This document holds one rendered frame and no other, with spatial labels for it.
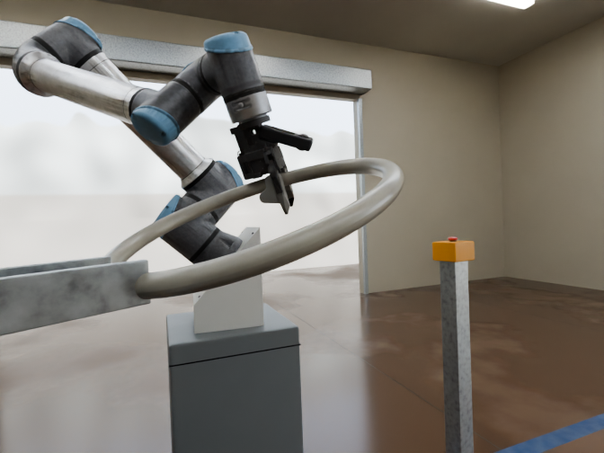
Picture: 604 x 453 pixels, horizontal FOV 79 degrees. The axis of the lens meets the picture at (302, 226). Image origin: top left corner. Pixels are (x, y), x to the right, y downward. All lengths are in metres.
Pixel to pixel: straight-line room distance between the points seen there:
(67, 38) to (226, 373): 1.07
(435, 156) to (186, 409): 6.22
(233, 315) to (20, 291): 0.88
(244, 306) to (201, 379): 0.25
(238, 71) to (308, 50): 5.37
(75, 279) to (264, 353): 0.86
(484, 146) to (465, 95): 1.01
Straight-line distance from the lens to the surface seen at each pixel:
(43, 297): 0.42
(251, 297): 1.22
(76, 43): 1.33
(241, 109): 0.78
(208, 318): 1.22
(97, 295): 0.43
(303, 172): 0.79
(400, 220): 6.34
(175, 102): 0.83
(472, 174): 7.46
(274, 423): 1.31
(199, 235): 1.25
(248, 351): 1.20
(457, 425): 1.84
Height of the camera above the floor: 1.19
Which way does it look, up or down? 1 degrees down
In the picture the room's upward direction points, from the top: 2 degrees counter-clockwise
